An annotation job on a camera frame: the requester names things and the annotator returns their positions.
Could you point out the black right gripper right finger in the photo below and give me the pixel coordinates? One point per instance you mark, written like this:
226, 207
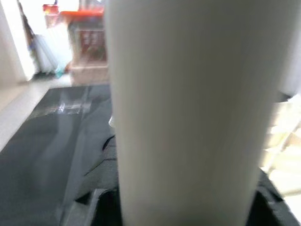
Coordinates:
270, 202

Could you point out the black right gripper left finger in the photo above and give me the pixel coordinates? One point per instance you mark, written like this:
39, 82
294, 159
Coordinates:
103, 188

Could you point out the white plastic table top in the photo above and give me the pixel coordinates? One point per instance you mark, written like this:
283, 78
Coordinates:
284, 150

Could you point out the white plastic table leg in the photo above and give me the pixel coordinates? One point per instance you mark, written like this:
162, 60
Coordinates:
188, 106

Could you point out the black plastic table cover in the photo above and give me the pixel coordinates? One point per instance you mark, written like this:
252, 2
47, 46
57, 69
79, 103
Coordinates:
47, 153

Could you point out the storage box with orange lid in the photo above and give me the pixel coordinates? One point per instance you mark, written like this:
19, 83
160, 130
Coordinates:
89, 37

